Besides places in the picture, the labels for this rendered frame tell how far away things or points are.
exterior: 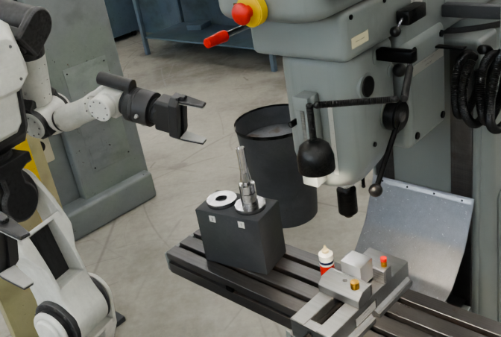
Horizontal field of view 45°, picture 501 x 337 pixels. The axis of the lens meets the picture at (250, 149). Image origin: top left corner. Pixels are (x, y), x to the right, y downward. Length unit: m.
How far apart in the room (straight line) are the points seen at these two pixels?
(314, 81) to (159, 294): 2.26
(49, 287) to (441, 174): 1.09
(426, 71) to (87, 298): 1.01
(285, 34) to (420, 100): 0.39
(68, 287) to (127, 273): 1.97
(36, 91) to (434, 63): 1.01
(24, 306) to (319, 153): 2.19
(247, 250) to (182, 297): 1.55
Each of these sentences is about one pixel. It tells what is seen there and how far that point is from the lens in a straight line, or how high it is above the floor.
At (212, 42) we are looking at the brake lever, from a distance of 1.17.
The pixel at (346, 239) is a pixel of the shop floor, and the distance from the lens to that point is 3.49.
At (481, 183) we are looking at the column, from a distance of 1.76.
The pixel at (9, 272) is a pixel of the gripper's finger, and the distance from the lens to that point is 1.18.
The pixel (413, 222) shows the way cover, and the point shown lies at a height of 0.98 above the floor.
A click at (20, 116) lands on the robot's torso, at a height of 1.54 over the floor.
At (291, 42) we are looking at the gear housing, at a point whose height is 1.66.
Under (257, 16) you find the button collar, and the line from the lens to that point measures 1.09.
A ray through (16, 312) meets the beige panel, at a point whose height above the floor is 0.29.
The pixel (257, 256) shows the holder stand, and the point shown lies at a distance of 1.76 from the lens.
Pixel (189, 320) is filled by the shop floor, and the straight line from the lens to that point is 3.14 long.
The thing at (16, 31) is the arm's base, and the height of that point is 1.72.
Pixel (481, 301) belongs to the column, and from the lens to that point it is 1.99.
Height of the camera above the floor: 2.00
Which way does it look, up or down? 25 degrees down
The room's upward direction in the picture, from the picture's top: 10 degrees counter-clockwise
